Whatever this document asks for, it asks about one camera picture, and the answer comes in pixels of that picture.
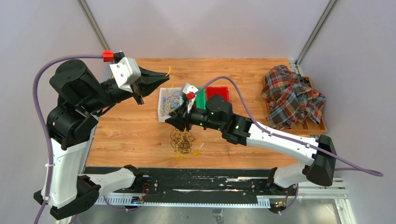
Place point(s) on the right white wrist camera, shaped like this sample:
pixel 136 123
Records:
pixel 190 92

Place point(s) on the green plastic bin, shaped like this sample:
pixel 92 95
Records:
pixel 201 100

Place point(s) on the aluminium frame rail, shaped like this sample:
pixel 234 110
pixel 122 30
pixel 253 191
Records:
pixel 228 198

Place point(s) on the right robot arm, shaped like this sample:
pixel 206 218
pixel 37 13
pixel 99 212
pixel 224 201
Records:
pixel 313 164

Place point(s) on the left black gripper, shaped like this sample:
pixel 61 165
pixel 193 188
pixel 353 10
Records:
pixel 155 78

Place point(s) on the red plastic bin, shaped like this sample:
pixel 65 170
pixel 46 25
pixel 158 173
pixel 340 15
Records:
pixel 217 90

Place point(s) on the white plastic bin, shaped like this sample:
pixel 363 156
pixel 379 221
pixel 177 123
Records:
pixel 169 100

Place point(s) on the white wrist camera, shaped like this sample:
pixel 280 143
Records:
pixel 125 71
pixel 190 92

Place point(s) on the wooden tray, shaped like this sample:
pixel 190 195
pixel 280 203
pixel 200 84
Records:
pixel 308 127

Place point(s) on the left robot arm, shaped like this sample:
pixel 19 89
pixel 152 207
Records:
pixel 82 99

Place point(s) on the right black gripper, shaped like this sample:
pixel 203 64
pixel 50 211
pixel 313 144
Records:
pixel 178 121

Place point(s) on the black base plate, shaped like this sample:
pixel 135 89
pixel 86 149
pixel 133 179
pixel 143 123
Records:
pixel 207 179

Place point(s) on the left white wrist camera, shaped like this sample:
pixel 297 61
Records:
pixel 125 71

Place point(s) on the plaid cloth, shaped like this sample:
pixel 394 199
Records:
pixel 291 99

